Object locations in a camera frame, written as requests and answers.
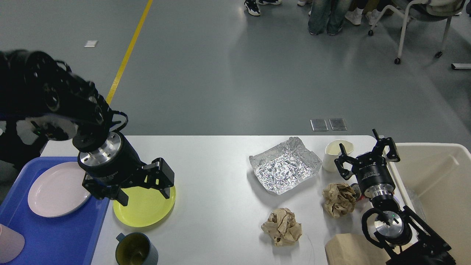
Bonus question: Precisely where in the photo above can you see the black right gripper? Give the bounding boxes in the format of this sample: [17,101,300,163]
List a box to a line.
[334,129,401,199]

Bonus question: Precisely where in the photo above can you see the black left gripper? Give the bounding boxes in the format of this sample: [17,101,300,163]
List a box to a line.
[78,131,175,206]

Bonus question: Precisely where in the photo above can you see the yellow plate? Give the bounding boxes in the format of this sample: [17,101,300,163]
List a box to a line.
[113,186,176,227]

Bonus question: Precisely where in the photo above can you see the grey mug yellow inside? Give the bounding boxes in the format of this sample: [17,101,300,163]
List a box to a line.
[115,233,159,265]

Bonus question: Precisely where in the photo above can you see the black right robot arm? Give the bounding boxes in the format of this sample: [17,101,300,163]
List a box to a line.
[334,129,456,265]

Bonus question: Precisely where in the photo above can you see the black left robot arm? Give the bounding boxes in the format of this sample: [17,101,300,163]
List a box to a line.
[1,50,174,206]

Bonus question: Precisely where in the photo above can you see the crushed red can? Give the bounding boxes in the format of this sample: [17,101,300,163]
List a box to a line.
[350,183,365,201]

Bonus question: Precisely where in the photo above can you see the white paper cup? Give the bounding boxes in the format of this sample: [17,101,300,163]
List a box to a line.
[322,139,354,172]

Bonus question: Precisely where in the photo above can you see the crumpled brown paper ball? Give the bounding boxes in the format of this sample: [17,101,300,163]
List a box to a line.
[261,208,302,247]
[322,183,356,219]

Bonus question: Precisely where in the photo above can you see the floor socket plate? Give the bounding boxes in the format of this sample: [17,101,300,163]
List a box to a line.
[329,119,348,131]
[310,119,329,131]

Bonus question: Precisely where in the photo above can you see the beige plastic bin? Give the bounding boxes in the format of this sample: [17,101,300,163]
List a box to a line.
[388,143,471,265]

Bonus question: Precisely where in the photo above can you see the pink plate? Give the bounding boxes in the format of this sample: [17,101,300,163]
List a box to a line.
[27,162,91,218]

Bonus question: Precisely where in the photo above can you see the blue plastic tray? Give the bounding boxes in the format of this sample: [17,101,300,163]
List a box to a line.
[0,157,109,265]

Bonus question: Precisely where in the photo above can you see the crumpled aluminium foil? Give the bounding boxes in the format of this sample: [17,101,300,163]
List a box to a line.
[249,137,322,195]

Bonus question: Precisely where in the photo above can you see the brown paper bag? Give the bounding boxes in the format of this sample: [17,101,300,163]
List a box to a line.
[325,233,390,265]

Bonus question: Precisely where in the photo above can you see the person in black clothes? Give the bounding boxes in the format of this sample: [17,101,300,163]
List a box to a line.
[0,120,48,170]

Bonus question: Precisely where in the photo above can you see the white bar on floor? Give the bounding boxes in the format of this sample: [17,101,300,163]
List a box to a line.
[451,63,471,70]

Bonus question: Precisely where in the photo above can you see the pink cup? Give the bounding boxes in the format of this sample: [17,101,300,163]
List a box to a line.
[0,224,25,264]

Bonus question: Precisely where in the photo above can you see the white paper on floor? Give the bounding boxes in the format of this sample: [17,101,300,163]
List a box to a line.
[84,40,99,47]

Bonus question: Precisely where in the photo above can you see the seated person white sneakers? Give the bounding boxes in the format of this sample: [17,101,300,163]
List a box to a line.
[345,0,391,26]

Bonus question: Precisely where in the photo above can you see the person in blue jeans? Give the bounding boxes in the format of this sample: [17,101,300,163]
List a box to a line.
[308,0,352,36]

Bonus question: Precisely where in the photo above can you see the white office chair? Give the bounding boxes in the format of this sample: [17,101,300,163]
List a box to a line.
[368,0,465,65]

